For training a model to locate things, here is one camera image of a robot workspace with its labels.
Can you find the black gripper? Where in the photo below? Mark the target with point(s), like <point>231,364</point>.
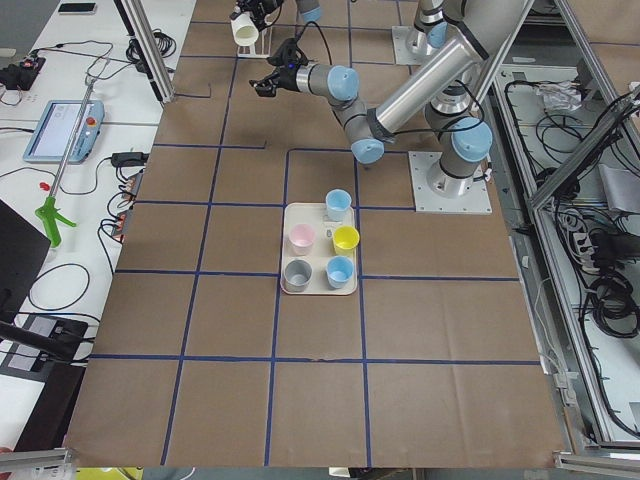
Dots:
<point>268,6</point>
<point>286,79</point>

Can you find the blue teach pendant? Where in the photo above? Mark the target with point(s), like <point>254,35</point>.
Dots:
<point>55,127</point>

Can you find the smartphone on desk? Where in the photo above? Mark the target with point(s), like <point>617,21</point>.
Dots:
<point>77,8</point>

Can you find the black power adapter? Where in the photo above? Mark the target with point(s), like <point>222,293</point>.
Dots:
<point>129,159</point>

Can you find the light blue cup tray edge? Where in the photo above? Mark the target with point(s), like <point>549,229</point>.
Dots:
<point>339,270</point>

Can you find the green handled reacher grabber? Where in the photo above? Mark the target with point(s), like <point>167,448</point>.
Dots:
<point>48,213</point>

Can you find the yellow plastic cup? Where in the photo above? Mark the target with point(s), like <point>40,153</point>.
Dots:
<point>345,240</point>

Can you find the cream white plastic cup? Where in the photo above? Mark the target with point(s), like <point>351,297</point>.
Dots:
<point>244,31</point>

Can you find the light blue plastic cup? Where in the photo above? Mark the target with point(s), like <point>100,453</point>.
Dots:
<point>338,202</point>

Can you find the aluminium frame post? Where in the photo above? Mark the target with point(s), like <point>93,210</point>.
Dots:
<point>140,32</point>

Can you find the cream plastic tray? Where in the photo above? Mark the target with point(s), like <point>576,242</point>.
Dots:
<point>322,250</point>

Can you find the white wire cup rack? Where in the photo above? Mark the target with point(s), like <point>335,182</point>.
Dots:
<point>261,49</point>

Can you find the pink plastic cup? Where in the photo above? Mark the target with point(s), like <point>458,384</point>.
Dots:
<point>301,238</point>

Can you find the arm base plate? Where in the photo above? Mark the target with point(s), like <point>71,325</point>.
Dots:
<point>437,193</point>
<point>409,45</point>

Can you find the grey plastic cup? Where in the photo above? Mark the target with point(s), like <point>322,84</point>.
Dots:
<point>297,275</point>

